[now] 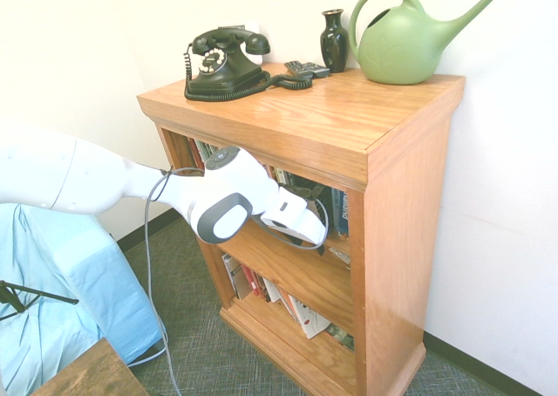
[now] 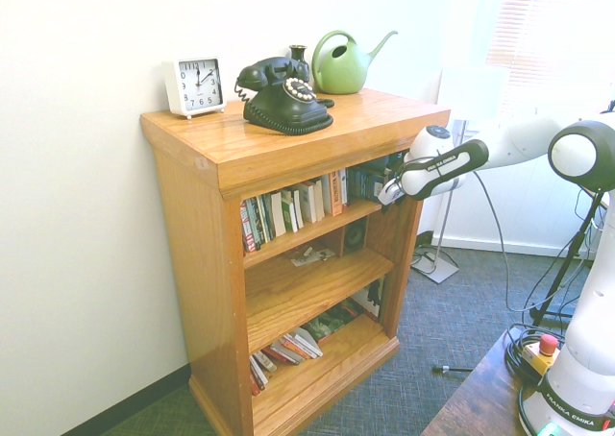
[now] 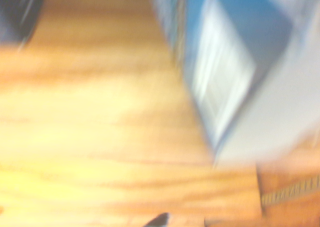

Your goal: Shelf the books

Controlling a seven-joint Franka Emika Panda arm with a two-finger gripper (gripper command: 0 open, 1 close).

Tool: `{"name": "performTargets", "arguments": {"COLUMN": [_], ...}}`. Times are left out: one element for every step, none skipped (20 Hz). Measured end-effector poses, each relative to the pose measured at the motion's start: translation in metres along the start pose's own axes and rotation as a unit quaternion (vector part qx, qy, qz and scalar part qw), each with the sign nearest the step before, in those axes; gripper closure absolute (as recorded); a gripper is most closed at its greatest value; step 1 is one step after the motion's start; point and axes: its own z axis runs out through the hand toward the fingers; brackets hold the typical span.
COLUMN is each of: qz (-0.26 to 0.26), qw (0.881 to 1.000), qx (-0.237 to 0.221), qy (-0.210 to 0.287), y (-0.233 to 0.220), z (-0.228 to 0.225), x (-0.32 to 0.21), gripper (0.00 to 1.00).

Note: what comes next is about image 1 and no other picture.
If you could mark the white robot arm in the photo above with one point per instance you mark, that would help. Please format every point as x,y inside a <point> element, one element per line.
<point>65,173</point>

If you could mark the dark fantasy rulebook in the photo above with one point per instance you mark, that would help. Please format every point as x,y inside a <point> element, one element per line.
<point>342,337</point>

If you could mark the orange red paperback book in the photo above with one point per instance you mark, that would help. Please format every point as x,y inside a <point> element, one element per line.
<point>259,288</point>

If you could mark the printed paper card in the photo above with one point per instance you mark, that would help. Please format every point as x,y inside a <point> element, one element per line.
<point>341,255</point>

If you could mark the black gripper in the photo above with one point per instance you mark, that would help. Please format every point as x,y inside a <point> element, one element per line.
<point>309,192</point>

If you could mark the wooden oak bookshelf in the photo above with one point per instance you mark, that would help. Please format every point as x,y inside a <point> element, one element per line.
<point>401,221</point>

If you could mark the blue cover book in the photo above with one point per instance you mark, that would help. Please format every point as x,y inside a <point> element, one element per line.
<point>340,210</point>

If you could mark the light blue cloth cover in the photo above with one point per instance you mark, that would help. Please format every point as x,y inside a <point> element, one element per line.
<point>87,282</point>

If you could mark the green plastic watering can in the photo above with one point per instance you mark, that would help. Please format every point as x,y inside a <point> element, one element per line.
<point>401,51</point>

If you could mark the red white spine book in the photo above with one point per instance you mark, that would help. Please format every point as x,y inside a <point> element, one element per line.
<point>195,154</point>

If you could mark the black rotary telephone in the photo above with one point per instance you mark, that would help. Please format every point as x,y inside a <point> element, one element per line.
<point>222,71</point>

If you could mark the thin grey white book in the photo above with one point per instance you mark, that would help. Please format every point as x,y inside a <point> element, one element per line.
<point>287,304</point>

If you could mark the black camera tripod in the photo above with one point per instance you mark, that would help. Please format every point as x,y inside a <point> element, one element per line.
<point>30,292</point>

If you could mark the dark green spine book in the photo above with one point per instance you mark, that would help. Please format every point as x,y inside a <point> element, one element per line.
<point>208,152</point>

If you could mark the white book red mark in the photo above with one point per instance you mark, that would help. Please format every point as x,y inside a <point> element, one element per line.
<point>311,322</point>

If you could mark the black ceramic vase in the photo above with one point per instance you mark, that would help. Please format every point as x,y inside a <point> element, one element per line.
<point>334,43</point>

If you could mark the black remote control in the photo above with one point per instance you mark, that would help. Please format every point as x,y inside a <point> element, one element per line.
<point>296,66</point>
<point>318,70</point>

